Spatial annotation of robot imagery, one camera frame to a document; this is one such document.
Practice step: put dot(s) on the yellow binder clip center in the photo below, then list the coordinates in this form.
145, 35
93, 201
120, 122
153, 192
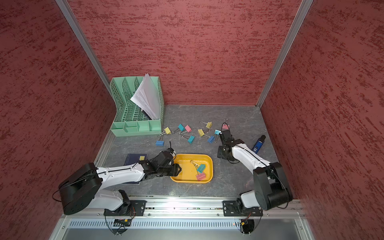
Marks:
201, 132

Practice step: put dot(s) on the yellow plastic storage box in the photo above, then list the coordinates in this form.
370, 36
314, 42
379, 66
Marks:
189, 172

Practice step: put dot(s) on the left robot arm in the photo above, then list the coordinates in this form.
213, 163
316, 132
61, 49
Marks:
87, 188

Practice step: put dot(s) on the green plastic desk organizer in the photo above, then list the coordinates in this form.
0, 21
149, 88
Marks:
130, 120

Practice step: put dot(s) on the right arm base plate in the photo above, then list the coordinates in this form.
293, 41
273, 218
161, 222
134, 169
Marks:
235, 208

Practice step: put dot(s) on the white papers in organizer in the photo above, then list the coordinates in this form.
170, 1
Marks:
147, 98

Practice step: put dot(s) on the blue binder clip center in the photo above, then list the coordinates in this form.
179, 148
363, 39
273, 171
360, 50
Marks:
211, 139

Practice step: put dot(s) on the olive yellow binder clip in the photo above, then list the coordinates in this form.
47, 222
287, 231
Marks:
208, 124

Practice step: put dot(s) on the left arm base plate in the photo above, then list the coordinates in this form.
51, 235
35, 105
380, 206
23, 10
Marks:
132, 209

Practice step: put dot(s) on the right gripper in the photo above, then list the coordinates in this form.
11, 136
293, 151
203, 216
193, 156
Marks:
220, 155

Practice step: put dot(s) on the pink binder clip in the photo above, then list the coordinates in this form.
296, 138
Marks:
225, 125
188, 128
201, 176

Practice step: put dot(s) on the pink binder clip back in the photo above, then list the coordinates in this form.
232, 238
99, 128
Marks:
225, 125

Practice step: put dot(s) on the dark blue notebook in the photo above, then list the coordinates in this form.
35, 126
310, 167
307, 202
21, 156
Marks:
132, 159

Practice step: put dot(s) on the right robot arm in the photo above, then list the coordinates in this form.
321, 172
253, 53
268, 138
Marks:
271, 187

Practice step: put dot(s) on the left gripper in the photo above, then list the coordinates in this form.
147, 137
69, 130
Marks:
174, 171

